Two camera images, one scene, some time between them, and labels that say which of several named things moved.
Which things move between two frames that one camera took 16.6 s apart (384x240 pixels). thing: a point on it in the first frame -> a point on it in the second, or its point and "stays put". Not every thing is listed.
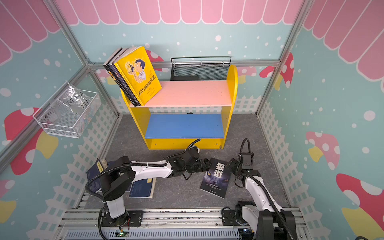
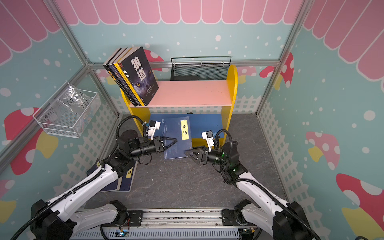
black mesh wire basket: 199,68 stays put
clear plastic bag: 75,99 stays put
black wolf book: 215,179 -> 137,69
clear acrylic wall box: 69,112 stays put
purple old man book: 115,69 stays put
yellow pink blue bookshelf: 183,112 stays put
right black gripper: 237,165 -> 202,155
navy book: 143,188 -> 178,128
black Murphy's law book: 107,65 stays put
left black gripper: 206,167 -> 159,142
